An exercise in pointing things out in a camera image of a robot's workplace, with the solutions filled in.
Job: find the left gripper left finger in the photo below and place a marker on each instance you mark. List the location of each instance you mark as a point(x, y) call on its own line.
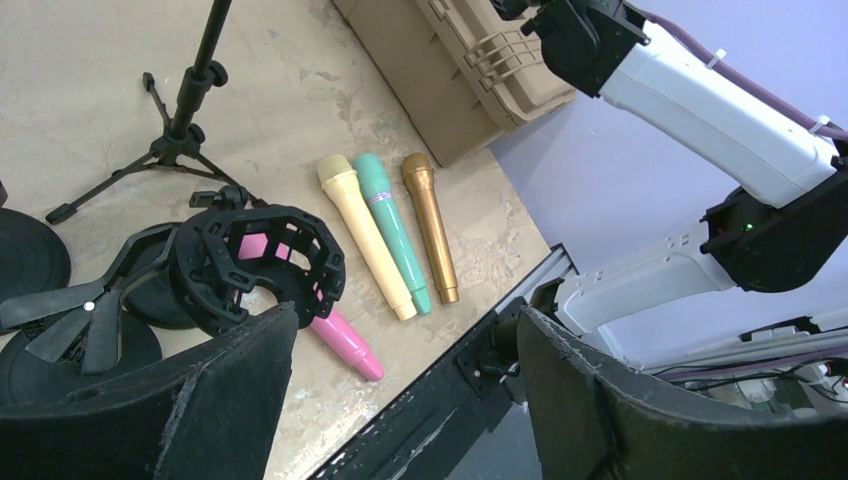
point(209, 412)

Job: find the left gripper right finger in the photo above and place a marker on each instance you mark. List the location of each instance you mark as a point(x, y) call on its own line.
point(594, 417)

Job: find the pink microphone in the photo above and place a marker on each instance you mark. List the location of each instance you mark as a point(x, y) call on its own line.
point(334, 330)

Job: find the shock mount round-base stand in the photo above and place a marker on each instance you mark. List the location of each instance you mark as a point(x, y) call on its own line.
point(227, 250)

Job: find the clip round-base stand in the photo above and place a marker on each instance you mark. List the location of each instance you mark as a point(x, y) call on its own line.
point(76, 337)
point(33, 257)

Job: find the yellow microphone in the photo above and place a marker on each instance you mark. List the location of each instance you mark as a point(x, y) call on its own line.
point(340, 183)

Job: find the black tripod shock-mount stand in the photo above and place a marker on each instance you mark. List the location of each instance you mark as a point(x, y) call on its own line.
point(178, 149)

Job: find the teal microphone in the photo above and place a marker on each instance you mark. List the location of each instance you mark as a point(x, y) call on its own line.
point(376, 190)

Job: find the gold microphone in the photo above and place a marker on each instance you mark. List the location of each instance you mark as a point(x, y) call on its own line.
point(419, 179)

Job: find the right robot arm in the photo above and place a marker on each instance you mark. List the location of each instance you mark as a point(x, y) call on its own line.
point(772, 234)

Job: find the tan hard case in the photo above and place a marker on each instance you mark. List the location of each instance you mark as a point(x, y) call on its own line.
point(464, 76)

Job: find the black mounting base rail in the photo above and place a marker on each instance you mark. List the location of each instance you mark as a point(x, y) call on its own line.
point(426, 430)

